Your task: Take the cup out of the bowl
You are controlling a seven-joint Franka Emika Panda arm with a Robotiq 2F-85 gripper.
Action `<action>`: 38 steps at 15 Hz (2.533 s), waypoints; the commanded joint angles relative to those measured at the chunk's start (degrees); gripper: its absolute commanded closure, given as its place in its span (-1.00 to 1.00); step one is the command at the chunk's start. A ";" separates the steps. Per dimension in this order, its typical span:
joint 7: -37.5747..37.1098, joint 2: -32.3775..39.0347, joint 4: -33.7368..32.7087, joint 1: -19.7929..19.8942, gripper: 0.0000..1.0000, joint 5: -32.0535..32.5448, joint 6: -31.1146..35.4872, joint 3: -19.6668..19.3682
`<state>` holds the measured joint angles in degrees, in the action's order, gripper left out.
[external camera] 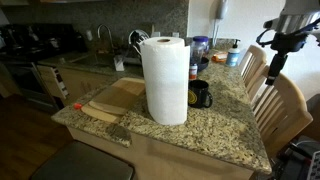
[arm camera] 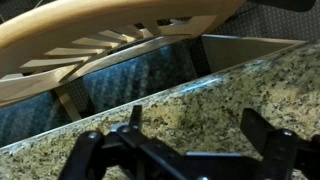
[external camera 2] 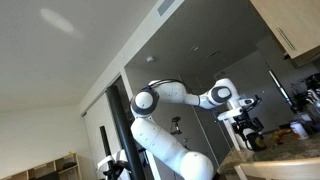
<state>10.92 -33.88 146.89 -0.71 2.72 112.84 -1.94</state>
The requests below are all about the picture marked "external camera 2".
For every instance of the white smoke detector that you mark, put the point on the white smoke detector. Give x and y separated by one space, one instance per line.
150 59

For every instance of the yellow banana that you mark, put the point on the yellow banana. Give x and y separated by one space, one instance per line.
277 135

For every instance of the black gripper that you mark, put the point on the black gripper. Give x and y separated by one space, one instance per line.
243 122

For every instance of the light wood upper cabinet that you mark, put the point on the light wood upper cabinet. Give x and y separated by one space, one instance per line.
295 23

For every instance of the white and red can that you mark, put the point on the white and red can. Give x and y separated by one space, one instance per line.
299 131

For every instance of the black tripod camera stand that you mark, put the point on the black tripod camera stand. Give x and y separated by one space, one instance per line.
175 130

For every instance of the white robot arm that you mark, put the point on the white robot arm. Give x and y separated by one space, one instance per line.
190 165

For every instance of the ceiling air vent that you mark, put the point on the ceiling air vent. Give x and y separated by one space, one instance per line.
163 7

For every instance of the black mug with yellow logo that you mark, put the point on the black mug with yellow logo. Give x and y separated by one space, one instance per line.
255 142

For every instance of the black vertical pole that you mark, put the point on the black vertical pole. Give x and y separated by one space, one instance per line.
125 134

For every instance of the wooden shelf unit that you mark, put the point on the wooden shelf unit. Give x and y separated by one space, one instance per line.
63 168

